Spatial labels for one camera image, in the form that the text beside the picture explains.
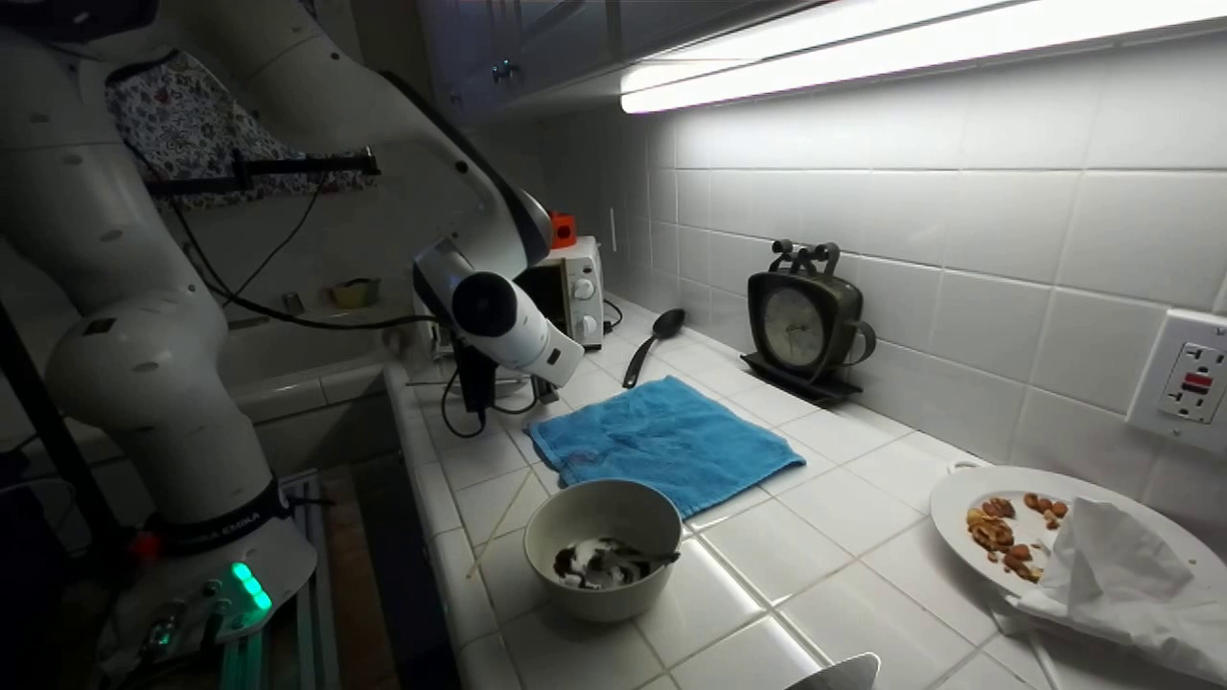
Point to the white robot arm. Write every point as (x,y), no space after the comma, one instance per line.
(145,356)

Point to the black kitchen scale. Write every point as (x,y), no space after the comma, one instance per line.
(807,322)

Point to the white toy oven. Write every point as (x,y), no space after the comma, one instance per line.
(570,294)

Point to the white plate with food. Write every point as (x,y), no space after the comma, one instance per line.
(1005,524)

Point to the under-cabinet light bar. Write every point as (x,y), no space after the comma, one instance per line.
(864,39)

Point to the white bowl with spoon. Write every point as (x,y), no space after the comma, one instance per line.
(605,550)

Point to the small white bowl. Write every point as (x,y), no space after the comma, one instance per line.
(862,671)

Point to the blue cloth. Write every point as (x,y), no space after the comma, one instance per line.
(670,437)

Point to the crumpled white napkin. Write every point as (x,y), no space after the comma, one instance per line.
(1122,580)

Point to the white wall outlet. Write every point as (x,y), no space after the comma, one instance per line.
(1181,390)

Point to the black ladle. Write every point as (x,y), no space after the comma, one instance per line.
(665,327)

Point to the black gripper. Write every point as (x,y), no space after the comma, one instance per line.
(476,382)

